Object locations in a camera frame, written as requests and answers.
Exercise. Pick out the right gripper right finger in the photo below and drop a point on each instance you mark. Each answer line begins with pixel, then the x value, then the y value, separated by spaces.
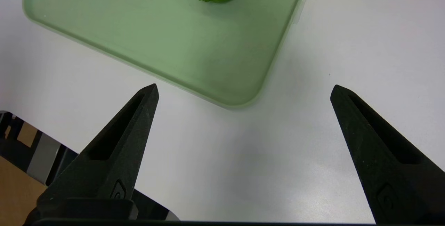
pixel 393 170

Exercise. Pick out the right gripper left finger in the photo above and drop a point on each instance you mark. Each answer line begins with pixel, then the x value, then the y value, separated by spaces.
pixel 114 156

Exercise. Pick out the light green plastic tray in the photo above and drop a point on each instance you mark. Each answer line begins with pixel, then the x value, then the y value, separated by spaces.
pixel 174 38

